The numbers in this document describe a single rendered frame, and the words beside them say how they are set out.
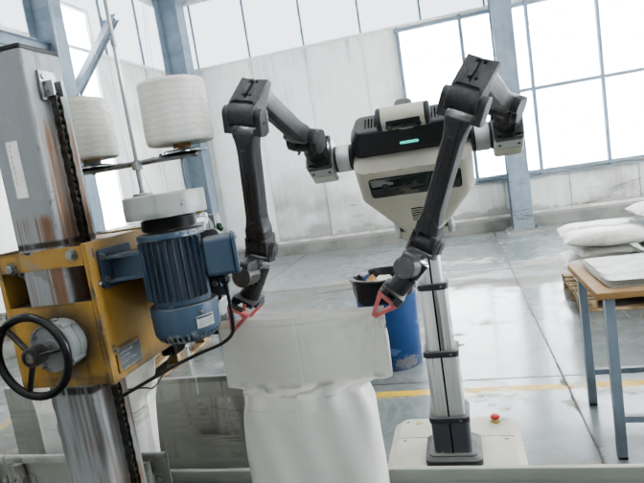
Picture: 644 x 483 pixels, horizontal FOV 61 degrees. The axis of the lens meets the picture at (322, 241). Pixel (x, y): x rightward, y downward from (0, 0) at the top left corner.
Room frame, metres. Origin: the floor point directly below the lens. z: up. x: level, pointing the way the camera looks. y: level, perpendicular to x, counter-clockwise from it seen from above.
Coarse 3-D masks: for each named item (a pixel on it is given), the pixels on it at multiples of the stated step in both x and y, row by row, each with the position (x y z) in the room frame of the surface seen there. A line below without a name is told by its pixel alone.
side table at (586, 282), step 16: (576, 272) 2.54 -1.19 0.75; (592, 288) 2.23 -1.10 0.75; (608, 288) 2.20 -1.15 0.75; (624, 288) 2.16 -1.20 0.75; (640, 288) 2.14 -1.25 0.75; (608, 304) 2.17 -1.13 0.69; (608, 320) 2.17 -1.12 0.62; (608, 336) 2.18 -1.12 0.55; (592, 352) 2.67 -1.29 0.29; (608, 352) 2.20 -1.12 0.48; (592, 368) 2.67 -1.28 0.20; (608, 368) 2.66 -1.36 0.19; (624, 368) 2.64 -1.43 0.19; (640, 368) 2.62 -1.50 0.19; (592, 384) 2.67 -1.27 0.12; (592, 400) 2.67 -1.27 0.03; (624, 416) 2.17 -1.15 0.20; (640, 416) 2.16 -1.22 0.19; (624, 432) 2.17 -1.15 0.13; (624, 448) 2.17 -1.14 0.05
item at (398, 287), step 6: (396, 276) 1.41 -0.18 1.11; (390, 282) 1.42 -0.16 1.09; (396, 282) 1.40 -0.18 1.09; (402, 282) 1.39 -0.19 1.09; (408, 282) 1.39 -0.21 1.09; (414, 282) 1.40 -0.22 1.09; (384, 288) 1.38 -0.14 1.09; (390, 288) 1.40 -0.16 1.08; (396, 288) 1.40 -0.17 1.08; (402, 288) 1.40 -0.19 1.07; (408, 288) 1.40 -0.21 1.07; (396, 294) 1.39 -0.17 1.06; (402, 294) 1.41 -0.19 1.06; (396, 300) 1.38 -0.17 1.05; (402, 300) 1.38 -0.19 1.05
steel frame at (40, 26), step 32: (32, 0) 6.96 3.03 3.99; (160, 0) 10.06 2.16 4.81; (0, 32) 6.20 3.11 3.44; (32, 32) 6.92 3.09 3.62; (64, 32) 6.97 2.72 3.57; (160, 32) 10.00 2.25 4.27; (512, 32) 8.40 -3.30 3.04; (64, 64) 6.85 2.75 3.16; (96, 64) 7.69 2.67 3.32; (192, 64) 10.08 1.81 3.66; (512, 64) 8.42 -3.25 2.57; (192, 160) 10.05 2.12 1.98; (512, 160) 8.45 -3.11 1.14; (96, 192) 6.95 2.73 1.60; (512, 192) 8.47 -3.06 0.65; (96, 224) 6.82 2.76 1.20; (512, 224) 8.86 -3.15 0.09
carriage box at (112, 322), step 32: (0, 256) 1.19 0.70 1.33; (32, 256) 1.17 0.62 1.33; (64, 256) 1.14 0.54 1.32; (96, 288) 1.14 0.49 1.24; (128, 288) 1.25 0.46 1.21; (96, 320) 1.13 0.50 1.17; (128, 320) 1.23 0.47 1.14; (96, 352) 1.14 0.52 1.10; (160, 352) 1.32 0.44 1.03; (96, 384) 1.14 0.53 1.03
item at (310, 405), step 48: (240, 336) 1.52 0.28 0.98; (288, 336) 1.46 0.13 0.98; (336, 336) 1.45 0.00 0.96; (384, 336) 1.44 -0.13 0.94; (240, 384) 1.53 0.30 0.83; (288, 384) 1.46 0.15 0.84; (336, 384) 1.44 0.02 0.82; (288, 432) 1.44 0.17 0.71; (336, 432) 1.40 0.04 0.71; (288, 480) 1.44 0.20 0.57; (336, 480) 1.41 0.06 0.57; (384, 480) 1.43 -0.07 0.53
